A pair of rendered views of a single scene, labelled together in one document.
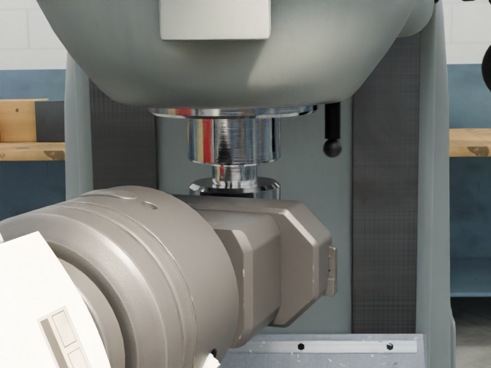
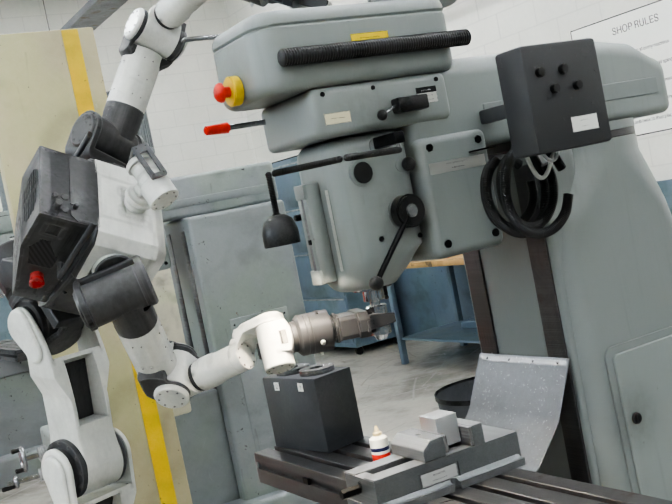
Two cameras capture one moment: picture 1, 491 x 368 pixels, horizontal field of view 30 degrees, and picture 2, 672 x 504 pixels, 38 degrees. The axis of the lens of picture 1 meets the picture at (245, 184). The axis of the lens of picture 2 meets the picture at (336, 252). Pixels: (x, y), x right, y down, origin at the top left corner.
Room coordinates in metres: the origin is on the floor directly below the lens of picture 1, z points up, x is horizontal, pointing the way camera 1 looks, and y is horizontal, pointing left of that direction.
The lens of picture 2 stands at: (-0.70, -1.75, 1.51)
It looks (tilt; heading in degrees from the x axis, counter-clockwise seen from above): 3 degrees down; 58
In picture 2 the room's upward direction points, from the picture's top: 11 degrees counter-clockwise
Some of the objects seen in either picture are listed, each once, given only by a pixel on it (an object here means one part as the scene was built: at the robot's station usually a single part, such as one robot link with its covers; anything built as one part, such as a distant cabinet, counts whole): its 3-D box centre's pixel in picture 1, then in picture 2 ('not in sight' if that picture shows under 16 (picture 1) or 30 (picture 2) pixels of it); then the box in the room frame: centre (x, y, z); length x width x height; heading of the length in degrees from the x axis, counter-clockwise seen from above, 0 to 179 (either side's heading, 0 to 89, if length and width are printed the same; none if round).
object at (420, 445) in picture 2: not in sight; (418, 444); (0.40, -0.14, 0.99); 0.12 x 0.06 x 0.04; 86
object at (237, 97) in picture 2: not in sight; (233, 91); (0.23, 0.01, 1.76); 0.06 x 0.02 x 0.06; 88
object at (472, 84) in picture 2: not in sight; (517, 97); (0.96, -0.01, 1.66); 0.80 x 0.23 x 0.20; 178
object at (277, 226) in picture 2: not in sight; (279, 229); (0.23, -0.07, 1.47); 0.07 x 0.07 x 0.06
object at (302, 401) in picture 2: not in sight; (311, 405); (0.50, 0.44, 1.00); 0.22 x 0.12 x 0.20; 98
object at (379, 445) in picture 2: not in sight; (380, 450); (0.41, 0.03, 0.96); 0.04 x 0.04 x 0.11
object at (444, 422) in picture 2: not in sight; (439, 428); (0.46, -0.15, 1.01); 0.06 x 0.05 x 0.06; 86
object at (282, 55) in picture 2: not in sight; (378, 47); (0.49, -0.14, 1.79); 0.45 x 0.04 x 0.04; 178
